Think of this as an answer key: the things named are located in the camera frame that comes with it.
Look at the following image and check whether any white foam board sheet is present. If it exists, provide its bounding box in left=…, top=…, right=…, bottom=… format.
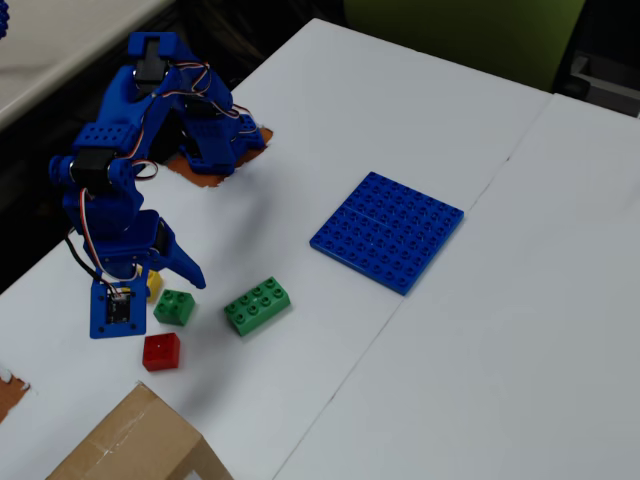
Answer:
left=273, top=92, right=640, bottom=480
left=0, top=17, right=554, bottom=480

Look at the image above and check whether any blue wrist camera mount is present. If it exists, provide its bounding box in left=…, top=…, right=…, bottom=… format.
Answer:
left=89, top=277, right=148, bottom=341

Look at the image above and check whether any brown cardboard box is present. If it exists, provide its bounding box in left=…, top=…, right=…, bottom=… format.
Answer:
left=45, top=382, right=234, bottom=480

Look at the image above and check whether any green 2x4 toy block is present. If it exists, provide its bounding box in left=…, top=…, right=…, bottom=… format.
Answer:
left=222, top=276, right=292, bottom=338

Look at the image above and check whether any grey box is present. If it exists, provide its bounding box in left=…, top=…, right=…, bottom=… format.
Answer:
left=554, top=48, right=640, bottom=119

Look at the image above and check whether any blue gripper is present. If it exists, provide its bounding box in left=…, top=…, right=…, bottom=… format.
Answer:
left=97, top=209, right=208, bottom=291

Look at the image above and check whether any black camera cable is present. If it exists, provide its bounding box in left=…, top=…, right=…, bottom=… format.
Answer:
left=64, top=228, right=122, bottom=297

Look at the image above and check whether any blue 8x8 toy baseplate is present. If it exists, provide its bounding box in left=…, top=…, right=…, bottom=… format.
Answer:
left=308, top=171, right=465, bottom=297

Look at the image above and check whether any green chair back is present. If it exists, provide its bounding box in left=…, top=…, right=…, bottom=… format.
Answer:
left=343, top=0, right=587, bottom=94

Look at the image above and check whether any white side desk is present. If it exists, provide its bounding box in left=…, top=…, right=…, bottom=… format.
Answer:
left=0, top=0, right=177, bottom=132

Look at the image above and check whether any red white servo wire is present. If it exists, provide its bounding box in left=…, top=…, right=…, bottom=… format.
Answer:
left=79, top=185, right=117, bottom=297

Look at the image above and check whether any red 2x2 toy block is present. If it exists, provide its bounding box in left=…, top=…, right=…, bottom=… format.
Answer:
left=142, top=332, right=183, bottom=373

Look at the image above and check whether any yellow 2x2 toy block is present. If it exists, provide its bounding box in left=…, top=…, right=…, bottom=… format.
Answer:
left=145, top=269, right=164, bottom=304

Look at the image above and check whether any green 2x2 toy block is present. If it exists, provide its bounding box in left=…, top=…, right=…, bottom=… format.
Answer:
left=152, top=288, right=197, bottom=328

